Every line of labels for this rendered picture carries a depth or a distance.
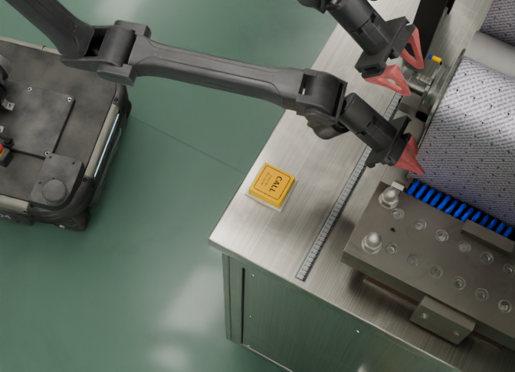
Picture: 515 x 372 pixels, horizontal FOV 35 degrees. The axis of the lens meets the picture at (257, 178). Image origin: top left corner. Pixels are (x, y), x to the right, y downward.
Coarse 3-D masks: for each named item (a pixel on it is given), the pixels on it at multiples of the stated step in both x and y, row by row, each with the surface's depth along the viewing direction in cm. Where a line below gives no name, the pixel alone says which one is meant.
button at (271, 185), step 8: (264, 168) 168; (272, 168) 168; (256, 176) 168; (264, 176) 168; (272, 176) 168; (280, 176) 168; (288, 176) 168; (256, 184) 167; (264, 184) 167; (272, 184) 167; (280, 184) 167; (288, 184) 167; (256, 192) 166; (264, 192) 166; (272, 192) 166; (280, 192) 166; (264, 200) 168; (272, 200) 166; (280, 200) 166
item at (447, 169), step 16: (432, 144) 144; (448, 144) 141; (416, 160) 151; (432, 160) 148; (448, 160) 145; (464, 160) 143; (480, 160) 140; (416, 176) 156; (432, 176) 153; (448, 176) 150; (464, 176) 147; (480, 176) 145; (496, 176) 142; (512, 176) 139; (448, 192) 155; (464, 192) 152; (480, 192) 149; (496, 192) 146; (512, 192) 144; (480, 208) 154; (496, 208) 151; (512, 208) 148; (512, 224) 153
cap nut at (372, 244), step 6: (372, 234) 147; (378, 234) 148; (366, 240) 148; (372, 240) 147; (378, 240) 147; (366, 246) 149; (372, 246) 148; (378, 246) 149; (366, 252) 150; (372, 252) 150
